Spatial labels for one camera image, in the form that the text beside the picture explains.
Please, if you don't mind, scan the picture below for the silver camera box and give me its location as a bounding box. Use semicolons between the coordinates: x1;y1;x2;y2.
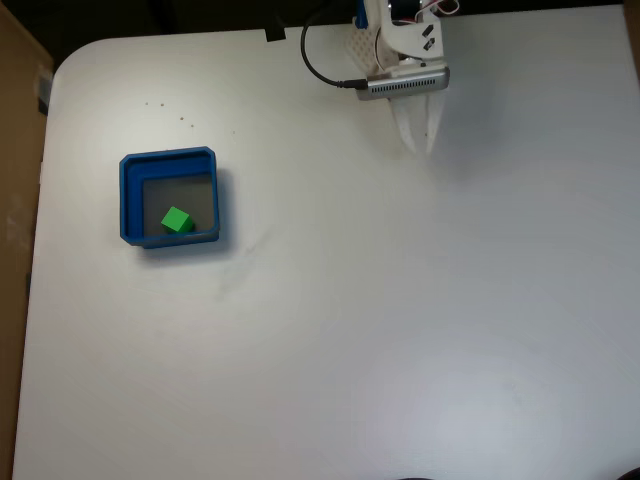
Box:
355;66;451;103

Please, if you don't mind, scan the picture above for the blue open box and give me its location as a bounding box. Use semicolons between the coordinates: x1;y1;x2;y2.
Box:
118;146;223;250

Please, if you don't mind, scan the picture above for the large brown cardboard panel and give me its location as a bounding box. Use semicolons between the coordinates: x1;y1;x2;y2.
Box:
0;0;55;480

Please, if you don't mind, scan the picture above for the green cube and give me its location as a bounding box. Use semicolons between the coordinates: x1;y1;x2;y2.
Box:
160;205;196;235

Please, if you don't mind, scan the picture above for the blue table clamp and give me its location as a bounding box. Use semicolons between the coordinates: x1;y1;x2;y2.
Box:
351;0;372;31

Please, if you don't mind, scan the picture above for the white perforated base plate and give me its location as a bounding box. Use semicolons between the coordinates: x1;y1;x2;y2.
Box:
344;27;387;76

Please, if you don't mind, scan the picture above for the black camera cable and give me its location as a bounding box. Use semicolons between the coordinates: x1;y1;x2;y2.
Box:
299;0;370;91

